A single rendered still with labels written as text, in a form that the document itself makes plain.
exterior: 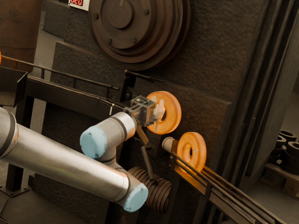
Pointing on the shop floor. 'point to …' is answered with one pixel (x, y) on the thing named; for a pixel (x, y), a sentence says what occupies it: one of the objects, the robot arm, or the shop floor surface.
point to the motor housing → (163, 205)
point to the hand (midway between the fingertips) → (162, 107)
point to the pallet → (284, 164)
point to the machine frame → (180, 96)
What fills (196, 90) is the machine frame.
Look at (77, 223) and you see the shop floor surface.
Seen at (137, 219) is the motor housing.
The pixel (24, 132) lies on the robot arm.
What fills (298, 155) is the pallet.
